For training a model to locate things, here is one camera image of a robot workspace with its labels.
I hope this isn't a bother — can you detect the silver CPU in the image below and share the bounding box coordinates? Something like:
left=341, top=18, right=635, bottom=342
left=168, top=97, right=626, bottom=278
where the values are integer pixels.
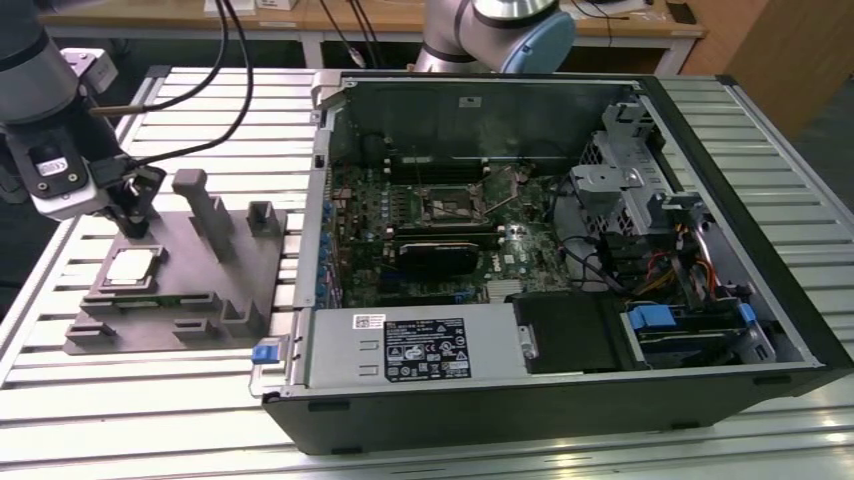
left=106, top=248, right=160, bottom=287

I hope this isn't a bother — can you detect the metal socket cover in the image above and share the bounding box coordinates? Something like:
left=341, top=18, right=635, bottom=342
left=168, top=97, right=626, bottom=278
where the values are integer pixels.
left=474, top=155, right=495, bottom=222

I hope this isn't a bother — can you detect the CPU socket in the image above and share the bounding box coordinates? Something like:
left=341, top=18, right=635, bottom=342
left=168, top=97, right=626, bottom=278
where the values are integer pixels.
left=414, top=183, right=483, bottom=225

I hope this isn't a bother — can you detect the wooden desk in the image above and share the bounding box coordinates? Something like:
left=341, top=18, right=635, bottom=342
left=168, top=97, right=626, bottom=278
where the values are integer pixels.
left=0, top=0, right=709, bottom=76

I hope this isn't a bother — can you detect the grey parts rack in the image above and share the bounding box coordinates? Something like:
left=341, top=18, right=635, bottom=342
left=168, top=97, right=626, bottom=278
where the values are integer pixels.
left=60, top=168, right=290, bottom=356

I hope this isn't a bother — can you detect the green RAM stick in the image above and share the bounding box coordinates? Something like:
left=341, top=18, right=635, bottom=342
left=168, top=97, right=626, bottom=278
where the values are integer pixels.
left=114, top=297, right=216, bottom=307

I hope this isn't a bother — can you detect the green motherboard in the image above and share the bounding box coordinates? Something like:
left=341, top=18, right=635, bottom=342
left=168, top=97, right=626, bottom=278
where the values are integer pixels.
left=325, top=158, right=582, bottom=309

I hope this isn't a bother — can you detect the blue case latch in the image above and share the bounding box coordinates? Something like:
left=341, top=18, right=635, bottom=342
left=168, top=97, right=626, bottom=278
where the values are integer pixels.
left=252, top=337, right=283, bottom=364

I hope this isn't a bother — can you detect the silver power supply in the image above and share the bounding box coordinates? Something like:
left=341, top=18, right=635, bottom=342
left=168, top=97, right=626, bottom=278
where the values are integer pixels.
left=303, top=305, right=527, bottom=390

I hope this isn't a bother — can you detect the black graphics card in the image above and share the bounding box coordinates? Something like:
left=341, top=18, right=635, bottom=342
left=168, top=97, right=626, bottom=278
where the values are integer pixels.
left=395, top=241, right=481, bottom=275

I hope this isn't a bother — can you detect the black power supply label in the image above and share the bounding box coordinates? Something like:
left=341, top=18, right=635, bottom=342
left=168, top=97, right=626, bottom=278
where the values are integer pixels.
left=382, top=316, right=471, bottom=384

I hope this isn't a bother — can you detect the silver chipset heatsink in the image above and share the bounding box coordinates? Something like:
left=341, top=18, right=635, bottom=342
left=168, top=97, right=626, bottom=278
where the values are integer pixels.
left=486, top=279, right=527, bottom=304

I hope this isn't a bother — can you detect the black PC case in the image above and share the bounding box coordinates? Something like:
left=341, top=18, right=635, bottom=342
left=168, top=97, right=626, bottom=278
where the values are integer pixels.
left=258, top=71, right=854, bottom=457

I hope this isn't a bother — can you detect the black plastic shroud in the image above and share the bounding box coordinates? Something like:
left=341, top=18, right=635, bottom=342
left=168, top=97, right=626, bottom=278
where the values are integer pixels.
left=506, top=291, right=634, bottom=375

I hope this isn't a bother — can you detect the blue disk carrier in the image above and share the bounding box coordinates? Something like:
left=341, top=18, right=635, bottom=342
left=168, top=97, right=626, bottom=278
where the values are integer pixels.
left=623, top=302, right=748, bottom=351

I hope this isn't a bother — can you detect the wooden cabinet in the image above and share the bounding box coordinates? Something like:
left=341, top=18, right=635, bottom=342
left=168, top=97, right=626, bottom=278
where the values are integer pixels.
left=679, top=0, right=854, bottom=136

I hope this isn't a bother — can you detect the black camera cable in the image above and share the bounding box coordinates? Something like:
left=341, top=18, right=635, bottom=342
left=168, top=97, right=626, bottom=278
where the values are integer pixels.
left=126, top=0, right=260, bottom=170

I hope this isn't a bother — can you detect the black cable with copper end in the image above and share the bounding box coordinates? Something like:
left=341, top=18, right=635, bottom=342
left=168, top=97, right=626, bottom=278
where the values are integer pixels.
left=88, top=0, right=234, bottom=116

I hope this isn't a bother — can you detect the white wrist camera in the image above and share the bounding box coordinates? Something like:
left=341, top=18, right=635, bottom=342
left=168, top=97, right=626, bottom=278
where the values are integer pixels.
left=24, top=141, right=96, bottom=222

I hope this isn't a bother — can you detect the grey camera box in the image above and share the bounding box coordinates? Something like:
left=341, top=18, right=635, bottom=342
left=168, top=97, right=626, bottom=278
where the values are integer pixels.
left=59, top=47, right=120, bottom=95

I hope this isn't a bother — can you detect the silver case handle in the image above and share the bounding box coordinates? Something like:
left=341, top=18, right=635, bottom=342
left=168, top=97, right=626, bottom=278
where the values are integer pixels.
left=311, top=71, right=357, bottom=110

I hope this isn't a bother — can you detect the hanging cable with plug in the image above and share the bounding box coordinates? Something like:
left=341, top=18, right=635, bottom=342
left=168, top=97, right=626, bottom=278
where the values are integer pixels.
left=318, top=0, right=379, bottom=70

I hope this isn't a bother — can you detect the black looped wire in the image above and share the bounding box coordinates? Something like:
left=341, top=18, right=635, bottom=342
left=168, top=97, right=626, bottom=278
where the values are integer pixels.
left=558, top=235, right=633, bottom=295

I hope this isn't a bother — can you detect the coloured wire bundle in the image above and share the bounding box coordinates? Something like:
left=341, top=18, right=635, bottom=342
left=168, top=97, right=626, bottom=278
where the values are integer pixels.
left=633, top=249, right=695, bottom=301

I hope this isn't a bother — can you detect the orange flat wire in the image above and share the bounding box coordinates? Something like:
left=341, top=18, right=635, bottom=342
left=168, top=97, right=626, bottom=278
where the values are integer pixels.
left=693, top=257, right=721, bottom=301

